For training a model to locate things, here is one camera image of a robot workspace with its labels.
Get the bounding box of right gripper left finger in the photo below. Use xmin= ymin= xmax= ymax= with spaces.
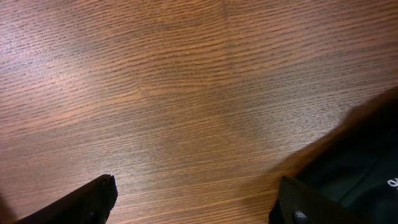
xmin=16 ymin=174 xmax=118 ymax=224

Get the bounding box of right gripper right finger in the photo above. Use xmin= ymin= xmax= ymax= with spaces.
xmin=269 ymin=176 xmax=366 ymax=224

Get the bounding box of black garment right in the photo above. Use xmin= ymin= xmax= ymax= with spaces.
xmin=295 ymin=99 xmax=397 ymax=223

